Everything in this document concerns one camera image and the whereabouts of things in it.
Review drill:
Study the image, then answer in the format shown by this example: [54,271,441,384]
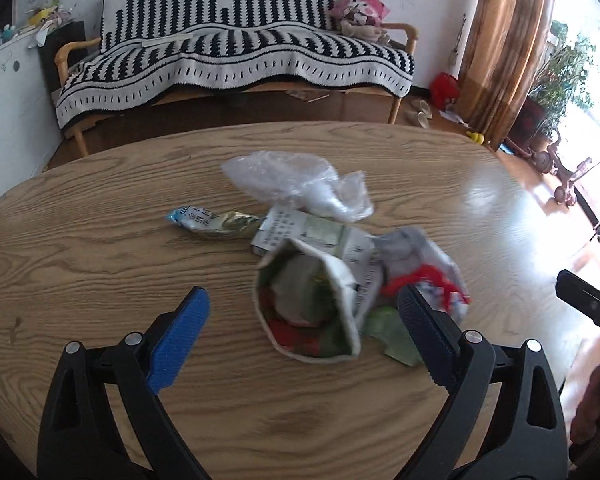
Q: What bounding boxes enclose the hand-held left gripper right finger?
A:
[397,284,568,480]

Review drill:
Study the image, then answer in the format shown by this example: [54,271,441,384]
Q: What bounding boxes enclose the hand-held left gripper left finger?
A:
[36,286,212,480]

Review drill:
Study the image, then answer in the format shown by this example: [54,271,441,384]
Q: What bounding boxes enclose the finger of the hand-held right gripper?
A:
[555,269,600,343]

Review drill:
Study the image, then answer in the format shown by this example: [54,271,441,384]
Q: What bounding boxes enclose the person's right hand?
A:
[569,354,600,466]

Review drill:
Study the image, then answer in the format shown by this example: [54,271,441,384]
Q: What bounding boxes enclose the green wrapper piece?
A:
[362,305,423,367]

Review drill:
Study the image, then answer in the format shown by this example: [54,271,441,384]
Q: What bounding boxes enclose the red white wrapper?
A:
[375,226,471,326]

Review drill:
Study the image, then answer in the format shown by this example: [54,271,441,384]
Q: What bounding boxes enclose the red snack packet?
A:
[269,317,331,356]

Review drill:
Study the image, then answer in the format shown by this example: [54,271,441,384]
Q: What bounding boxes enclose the children's tricycle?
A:
[535,132,600,206]

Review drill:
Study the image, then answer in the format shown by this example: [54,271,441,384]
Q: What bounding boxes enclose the blue gold wrapper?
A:
[166,205,268,237]

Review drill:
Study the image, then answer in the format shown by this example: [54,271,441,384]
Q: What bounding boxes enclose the white printed carton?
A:
[250,207,376,261]

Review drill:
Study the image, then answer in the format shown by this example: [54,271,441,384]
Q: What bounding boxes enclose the clear plastic bag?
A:
[221,151,375,223]

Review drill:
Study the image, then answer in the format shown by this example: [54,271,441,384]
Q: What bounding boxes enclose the green potted plants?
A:
[527,20,600,136]

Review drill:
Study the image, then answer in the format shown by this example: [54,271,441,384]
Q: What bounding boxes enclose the red bag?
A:
[430,72,460,109]

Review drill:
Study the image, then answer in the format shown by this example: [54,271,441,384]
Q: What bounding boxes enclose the brown curtain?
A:
[455,0,561,148]

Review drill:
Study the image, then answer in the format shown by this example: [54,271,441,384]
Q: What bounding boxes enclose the cardboard piece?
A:
[285,89,331,104]

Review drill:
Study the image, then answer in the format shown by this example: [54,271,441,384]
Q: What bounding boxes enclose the white cabinet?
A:
[0,25,63,201]

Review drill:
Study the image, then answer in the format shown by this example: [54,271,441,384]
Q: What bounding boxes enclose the wooden sofa with striped blanket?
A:
[55,0,415,130]

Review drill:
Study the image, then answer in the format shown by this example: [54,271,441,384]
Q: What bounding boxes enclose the beige plush toy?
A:
[341,9,393,46]

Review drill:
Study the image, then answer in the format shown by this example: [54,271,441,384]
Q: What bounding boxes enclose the pink cartoon cushion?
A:
[328,0,391,26]

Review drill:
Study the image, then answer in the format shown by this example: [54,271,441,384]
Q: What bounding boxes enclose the colourful clutter pile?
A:
[25,0,72,48]

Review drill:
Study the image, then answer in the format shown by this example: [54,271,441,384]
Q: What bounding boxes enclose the wooden sofa frame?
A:
[55,22,418,156]

